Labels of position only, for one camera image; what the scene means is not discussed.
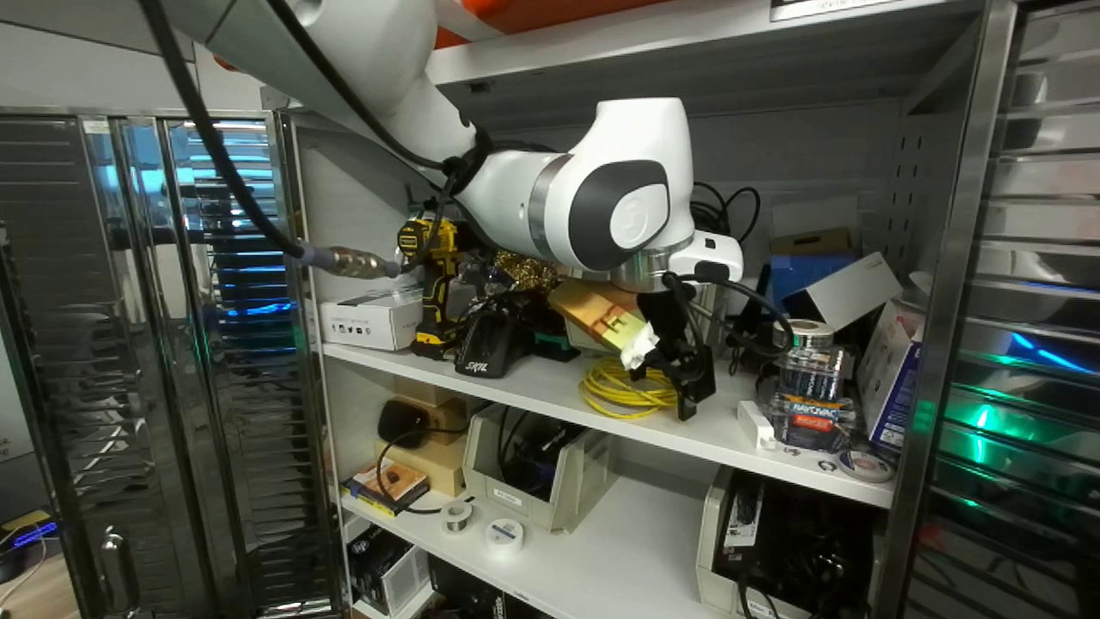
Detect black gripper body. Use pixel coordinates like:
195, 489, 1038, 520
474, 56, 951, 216
636, 273, 709, 361

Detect yellow cable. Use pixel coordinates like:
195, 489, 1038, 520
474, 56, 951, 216
577, 352, 689, 422

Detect yellow cardboard box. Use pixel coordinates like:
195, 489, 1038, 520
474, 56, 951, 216
545, 283, 664, 371

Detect white box blue print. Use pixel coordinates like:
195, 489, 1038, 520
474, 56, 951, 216
856, 295, 929, 461

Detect plain cardboard box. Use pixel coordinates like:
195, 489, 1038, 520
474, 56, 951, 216
380, 390, 474, 500

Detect white box green label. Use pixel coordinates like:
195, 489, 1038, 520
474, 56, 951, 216
320, 285, 430, 355

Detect white plastic box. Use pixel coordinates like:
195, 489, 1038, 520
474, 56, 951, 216
343, 522, 435, 619

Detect metal shelf cabinet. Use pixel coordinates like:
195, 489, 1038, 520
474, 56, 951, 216
273, 0, 1023, 619

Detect black battery charger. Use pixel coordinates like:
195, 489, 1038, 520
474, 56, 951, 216
451, 289, 538, 381

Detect white card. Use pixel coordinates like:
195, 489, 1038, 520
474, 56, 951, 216
803, 252, 905, 336

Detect grey open storage bin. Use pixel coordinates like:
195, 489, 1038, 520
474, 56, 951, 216
459, 404, 615, 538

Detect white tape roll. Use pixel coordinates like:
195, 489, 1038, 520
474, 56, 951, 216
482, 511, 529, 549
440, 491, 478, 533

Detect black round device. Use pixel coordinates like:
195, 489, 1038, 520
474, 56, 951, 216
375, 394, 433, 452

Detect orange flat pad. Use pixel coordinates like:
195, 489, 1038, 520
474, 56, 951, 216
343, 461, 435, 517

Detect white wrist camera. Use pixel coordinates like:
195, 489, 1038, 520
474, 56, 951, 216
667, 226, 749, 285

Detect black tangled cables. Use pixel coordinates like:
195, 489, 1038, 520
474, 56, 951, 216
689, 178, 765, 249

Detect clear tape ring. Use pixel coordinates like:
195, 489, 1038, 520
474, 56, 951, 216
838, 442, 901, 486

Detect grey bin with black cords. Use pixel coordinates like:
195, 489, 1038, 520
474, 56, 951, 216
691, 464, 890, 619

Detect yellow black cordless drill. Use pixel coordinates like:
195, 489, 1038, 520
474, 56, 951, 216
393, 214, 565, 355

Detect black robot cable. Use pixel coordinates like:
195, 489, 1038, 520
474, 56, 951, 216
133, 0, 417, 283

